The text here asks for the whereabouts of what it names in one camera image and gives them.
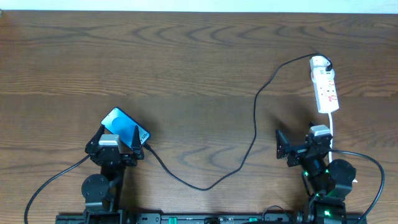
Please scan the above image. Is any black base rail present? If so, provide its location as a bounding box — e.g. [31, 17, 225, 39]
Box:
[55, 212, 368, 224]

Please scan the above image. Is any blue Galaxy smartphone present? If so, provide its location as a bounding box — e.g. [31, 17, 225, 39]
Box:
[101, 107, 150, 149]

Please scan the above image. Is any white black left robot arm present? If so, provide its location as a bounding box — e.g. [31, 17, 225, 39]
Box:
[81, 124, 144, 224]

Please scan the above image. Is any white power strip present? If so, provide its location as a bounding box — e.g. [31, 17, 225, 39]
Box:
[310, 55, 339, 114]

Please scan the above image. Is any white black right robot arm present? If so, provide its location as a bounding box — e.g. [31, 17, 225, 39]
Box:
[275, 125, 356, 223]

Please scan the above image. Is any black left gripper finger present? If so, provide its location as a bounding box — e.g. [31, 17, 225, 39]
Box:
[85, 124, 105, 154]
[130, 126, 142, 154]

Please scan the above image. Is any white USB charger adapter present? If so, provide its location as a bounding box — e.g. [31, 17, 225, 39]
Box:
[311, 67, 335, 83]

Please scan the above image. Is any black charger cable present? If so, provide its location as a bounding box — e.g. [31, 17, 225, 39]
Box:
[142, 52, 334, 192]

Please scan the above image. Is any white power strip cord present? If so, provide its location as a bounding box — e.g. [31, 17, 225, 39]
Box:
[328, 112, 334, 164]

